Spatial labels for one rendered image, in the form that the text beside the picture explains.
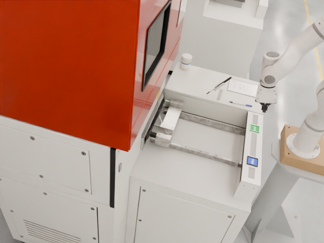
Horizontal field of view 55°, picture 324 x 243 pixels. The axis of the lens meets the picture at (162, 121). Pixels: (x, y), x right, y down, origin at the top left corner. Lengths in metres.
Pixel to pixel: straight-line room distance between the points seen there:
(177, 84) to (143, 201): 0.76
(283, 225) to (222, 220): 0.92
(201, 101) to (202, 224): 0.73
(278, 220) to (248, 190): 0.95
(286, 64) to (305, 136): 0.51
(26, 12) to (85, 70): 0.23
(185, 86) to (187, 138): 0.35
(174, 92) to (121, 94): 0.97
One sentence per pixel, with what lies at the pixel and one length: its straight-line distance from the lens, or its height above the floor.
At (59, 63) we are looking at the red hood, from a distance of 1.05.
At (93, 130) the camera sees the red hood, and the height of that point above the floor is 1.29.
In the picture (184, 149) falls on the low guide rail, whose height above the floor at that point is 0.84.
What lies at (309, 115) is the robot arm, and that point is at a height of 1.14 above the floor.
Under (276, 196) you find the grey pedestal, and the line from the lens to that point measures 2.19.
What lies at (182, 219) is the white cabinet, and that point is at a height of 0.58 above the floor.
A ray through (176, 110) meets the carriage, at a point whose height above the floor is 0.88.
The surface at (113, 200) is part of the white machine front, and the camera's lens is 1.45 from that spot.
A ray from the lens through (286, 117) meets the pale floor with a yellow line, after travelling 3.70.
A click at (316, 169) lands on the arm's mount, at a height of 0.85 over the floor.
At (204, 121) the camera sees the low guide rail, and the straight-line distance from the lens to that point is 1.94.
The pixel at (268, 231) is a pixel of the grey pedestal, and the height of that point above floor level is 0.01.
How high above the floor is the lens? 2.10
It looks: 42 degrees down
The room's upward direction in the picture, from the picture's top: 9 degrees clockwise
